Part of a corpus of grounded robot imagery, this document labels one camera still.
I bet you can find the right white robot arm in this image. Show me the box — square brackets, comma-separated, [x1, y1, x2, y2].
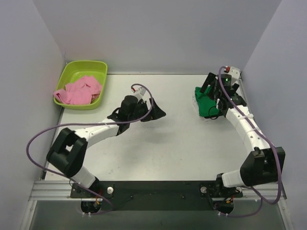
[200, 73, 285, 187]

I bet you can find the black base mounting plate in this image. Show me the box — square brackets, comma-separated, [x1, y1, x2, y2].
[70, 181, 243, 211]

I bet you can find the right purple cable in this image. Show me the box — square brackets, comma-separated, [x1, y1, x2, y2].
[213, 66, 283, 218]

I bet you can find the purple cable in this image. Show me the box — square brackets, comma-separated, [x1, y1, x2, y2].
[25, 83, 154, 215]
[213, 66, 283, 218]

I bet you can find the green plastic basin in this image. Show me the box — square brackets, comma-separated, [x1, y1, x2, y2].
[53, 60, 107, 110]

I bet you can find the aluminium frame rail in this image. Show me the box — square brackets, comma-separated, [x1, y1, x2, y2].
[29, 178, 287, 201]

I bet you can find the green t shirt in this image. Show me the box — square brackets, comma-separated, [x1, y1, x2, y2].
[194, 86, 222, 119]

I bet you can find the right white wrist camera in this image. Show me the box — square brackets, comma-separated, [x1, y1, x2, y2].
[224, 66, 241, 82]

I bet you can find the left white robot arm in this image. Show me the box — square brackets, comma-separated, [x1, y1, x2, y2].
[47, 95, 166, 197]

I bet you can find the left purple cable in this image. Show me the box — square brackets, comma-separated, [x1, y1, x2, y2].
[25, 83, 154, 215]

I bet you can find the white t shirt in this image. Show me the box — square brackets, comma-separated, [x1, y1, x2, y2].
[192, 95, 209, 118]

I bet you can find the pink t shirt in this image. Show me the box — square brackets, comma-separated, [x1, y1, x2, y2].
[53, 75, 102, 105]

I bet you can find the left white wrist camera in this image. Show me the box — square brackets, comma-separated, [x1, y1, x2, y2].
[132, 87, 146, 101]

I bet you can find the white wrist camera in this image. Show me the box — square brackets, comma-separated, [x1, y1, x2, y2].
[224, 66, 241, 82]
[132, 87, 146, 101]

